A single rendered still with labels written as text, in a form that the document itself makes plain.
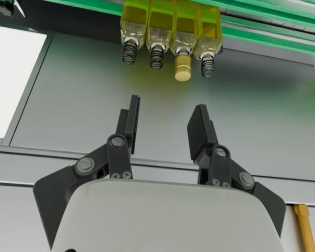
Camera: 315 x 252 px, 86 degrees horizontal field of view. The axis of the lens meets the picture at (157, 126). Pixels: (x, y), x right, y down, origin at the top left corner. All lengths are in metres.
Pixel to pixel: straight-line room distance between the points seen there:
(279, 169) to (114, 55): 0.58
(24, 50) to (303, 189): 0.84
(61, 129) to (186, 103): 0.33
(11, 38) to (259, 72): 0.78
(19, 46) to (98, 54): 0.21
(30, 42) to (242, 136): 0.66
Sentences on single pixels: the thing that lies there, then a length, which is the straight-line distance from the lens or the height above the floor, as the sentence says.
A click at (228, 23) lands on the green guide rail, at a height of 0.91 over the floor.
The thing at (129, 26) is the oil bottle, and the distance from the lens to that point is 0.41.
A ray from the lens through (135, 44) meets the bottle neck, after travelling 0.39.
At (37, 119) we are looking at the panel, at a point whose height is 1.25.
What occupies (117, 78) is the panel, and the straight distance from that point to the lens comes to 0.50.
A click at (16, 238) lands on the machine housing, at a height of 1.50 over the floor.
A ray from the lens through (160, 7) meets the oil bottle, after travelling 0.47.
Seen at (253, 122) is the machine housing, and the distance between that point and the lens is 0.61.
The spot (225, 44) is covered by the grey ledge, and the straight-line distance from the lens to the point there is 0.72.
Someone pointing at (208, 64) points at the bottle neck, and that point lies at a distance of 0.40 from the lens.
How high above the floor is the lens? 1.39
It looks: 21 degrees down
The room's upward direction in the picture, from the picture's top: 176 degrees counter-clockwise
